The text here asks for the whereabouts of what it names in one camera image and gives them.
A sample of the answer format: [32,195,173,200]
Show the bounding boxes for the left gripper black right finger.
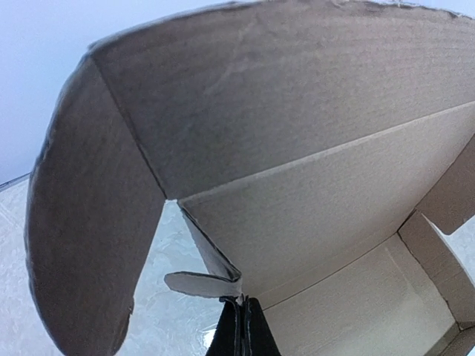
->
[243,297,281,356]

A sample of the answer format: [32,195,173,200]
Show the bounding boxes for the brown cardboard box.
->
[24,1,474,355]

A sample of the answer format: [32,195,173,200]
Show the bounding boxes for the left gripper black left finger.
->
[206,297,242,356]

